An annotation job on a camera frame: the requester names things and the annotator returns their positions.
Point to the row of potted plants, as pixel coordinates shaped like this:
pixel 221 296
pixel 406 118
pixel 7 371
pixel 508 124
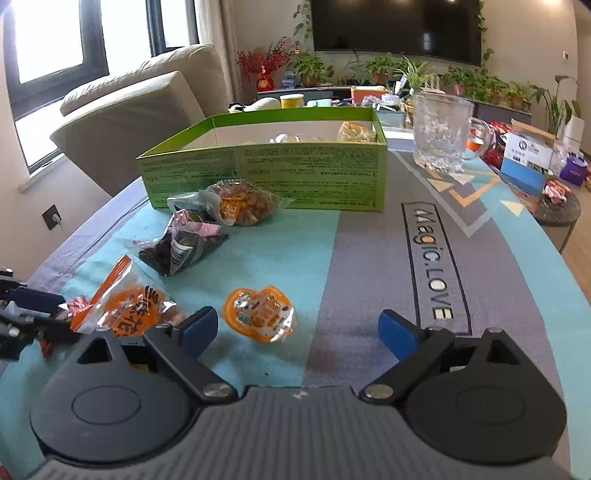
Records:
pixel 485 85

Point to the beige cracker packet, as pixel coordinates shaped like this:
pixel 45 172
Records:
pixel 355 131

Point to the red flower bouquet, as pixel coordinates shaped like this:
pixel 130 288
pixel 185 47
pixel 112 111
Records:
pixel 263 55

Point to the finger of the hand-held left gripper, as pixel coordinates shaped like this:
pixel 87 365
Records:
pixel 46 330
pixel 37 297

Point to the orange jelly cup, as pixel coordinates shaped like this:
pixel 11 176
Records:
pixel 258 314

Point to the clear white snack packet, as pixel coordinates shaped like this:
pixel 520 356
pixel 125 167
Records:
pixel 291 138

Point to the tall leafy plant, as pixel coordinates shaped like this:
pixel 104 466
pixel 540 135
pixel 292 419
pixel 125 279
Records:
pixel 554 104

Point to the green cardboard box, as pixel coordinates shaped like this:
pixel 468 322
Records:
pixel 277 170

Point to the orange box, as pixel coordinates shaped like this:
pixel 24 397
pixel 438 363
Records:
pixel 367 94

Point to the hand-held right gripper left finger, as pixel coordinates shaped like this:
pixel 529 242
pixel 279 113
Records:
pixel 198 330

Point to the narrow black frame window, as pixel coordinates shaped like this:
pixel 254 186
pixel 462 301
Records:
pixel 175 23

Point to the white round table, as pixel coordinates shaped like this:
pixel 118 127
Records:
pixel 399 138

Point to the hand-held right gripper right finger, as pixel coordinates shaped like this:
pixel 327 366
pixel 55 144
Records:
pixel 397 334

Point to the white blue carton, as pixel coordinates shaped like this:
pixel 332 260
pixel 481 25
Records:
pixel 521 157

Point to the red snack packet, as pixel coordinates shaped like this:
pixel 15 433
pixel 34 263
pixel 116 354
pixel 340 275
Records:
pixel 556 193

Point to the pale green box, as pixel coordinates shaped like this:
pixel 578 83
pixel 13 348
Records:
pixel 319 102

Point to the red gold ornament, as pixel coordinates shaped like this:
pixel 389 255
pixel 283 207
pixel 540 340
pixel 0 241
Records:
pixel 266 82

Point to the purple box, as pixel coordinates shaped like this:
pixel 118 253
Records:
pixel 575 170

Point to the red striped candy wrapper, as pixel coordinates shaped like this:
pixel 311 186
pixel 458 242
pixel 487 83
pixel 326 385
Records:
pixel 78 304

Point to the dark round side table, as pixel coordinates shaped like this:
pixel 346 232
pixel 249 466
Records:
pixel 554 212

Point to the beige sofa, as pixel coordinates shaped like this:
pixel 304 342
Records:
pixel 138 106

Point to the trailing vine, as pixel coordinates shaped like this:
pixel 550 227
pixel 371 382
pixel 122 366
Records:
pixel 483 27
pixel 304 23

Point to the pile of colourful snack packets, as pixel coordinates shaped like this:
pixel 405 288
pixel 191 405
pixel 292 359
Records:
pixel 489 145

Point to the grey television console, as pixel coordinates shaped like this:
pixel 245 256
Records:
pixel 494 110

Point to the white cylinder appliance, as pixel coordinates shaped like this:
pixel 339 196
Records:
pixel 574 134

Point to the clear packet of brown snacks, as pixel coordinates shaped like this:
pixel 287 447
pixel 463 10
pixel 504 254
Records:
pixel 244 205

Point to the blue grey basket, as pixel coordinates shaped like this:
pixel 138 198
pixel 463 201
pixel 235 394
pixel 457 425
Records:
pixel 392 117

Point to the spider plant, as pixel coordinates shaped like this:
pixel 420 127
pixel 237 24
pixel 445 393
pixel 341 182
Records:
pixel 415 76

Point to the yellow can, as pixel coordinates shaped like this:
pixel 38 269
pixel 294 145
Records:
pixel 292 101

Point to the orange clear snack packet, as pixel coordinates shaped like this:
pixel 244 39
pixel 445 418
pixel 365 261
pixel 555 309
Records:
pixel 129 309

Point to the black pink snack packet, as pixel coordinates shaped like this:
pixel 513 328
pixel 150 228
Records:
pixel 166 251

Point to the large black frame window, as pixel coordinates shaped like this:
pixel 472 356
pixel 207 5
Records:
pixel 46 41

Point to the wall outlet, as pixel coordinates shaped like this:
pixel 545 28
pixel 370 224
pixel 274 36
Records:
pixel 52 218

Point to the potted green plant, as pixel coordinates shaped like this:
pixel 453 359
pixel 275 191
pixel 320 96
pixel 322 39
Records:
pixel 311 67
pixel 381 67

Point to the black television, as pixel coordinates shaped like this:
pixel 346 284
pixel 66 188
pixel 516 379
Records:
pixel 397 27

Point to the glass mug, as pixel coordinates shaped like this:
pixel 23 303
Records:
pixel 438 134

